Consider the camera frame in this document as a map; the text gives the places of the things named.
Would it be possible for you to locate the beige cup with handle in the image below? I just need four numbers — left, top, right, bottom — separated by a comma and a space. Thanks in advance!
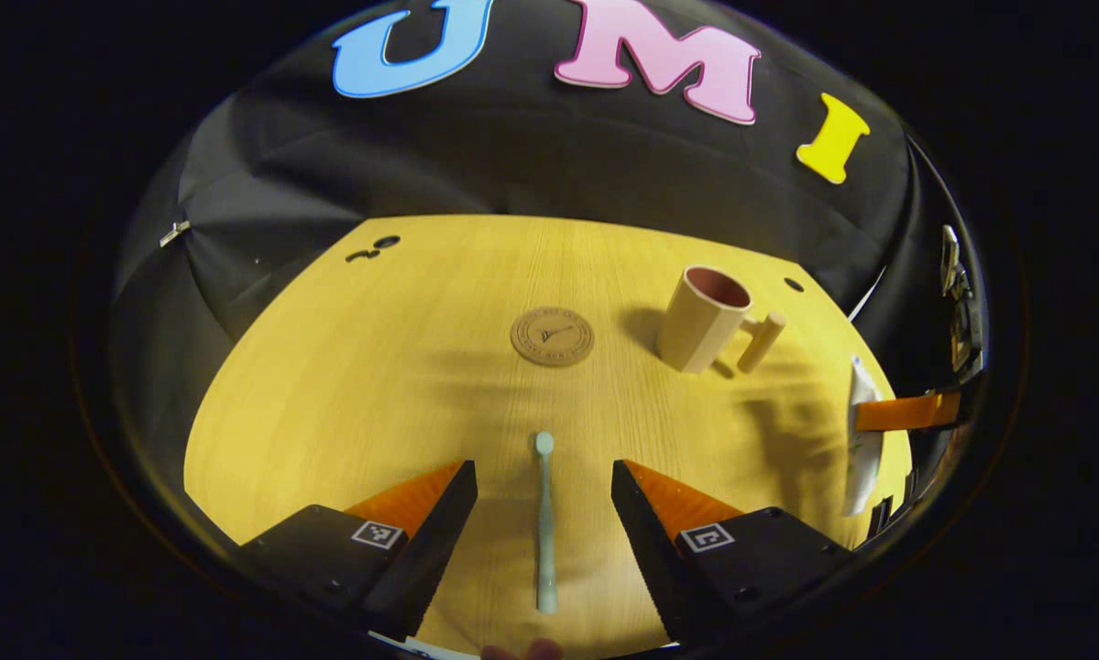
656, 266, 788, 376

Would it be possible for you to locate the black backdrop cloth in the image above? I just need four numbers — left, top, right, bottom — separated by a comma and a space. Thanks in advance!
109, 0, 983, 487

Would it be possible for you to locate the white toothpaste tube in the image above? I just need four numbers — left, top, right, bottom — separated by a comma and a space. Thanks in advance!
842, 356, 885, 518

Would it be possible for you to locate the round brown coaster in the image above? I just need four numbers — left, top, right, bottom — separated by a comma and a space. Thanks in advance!
511, 306, 596, 369

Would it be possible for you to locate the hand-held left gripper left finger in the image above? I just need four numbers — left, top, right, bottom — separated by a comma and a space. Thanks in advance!
237, 460, 478, 641

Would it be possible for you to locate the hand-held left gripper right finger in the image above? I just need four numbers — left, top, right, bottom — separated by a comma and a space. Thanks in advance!
611, 460, 854, 645

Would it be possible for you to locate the pale green toothbrush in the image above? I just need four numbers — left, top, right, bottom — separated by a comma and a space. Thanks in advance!
534, 431, 560, 616

